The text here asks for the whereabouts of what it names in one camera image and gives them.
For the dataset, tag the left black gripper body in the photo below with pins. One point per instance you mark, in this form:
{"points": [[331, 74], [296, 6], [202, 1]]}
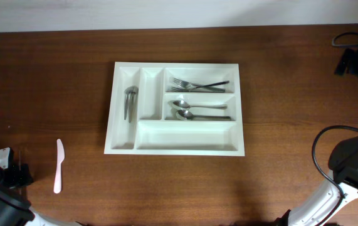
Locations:
{"points": [[15, 174]]}

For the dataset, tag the metal fork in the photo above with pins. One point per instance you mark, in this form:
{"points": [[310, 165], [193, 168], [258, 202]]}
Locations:
{"points": [[212, 84], [183, 84], [177, 89]]}

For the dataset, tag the small metal teaspoon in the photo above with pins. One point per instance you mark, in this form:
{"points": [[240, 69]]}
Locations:
{"points": [[126, 104], [132, 94]]}

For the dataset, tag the metal tablespoon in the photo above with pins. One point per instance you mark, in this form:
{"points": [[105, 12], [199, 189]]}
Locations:
{"points": [[186, 115], [183, 105]]}

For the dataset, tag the metal tweezers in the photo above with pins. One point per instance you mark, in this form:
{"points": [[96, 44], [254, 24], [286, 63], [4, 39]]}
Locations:
{"points": [[19, 158]]}

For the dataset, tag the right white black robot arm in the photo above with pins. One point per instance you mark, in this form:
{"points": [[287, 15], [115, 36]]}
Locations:
{"points": [[340, 186]]}

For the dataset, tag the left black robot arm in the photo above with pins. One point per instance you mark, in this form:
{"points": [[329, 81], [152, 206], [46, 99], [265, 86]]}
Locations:
{"points": [[15, 209]]}

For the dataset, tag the white plastic knife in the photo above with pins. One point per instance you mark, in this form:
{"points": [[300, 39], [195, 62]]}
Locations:
{"points": [[59, 160]]}

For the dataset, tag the white plastic cutlery tray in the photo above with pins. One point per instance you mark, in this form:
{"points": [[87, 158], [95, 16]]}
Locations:
{"points": [[155, 129]]}

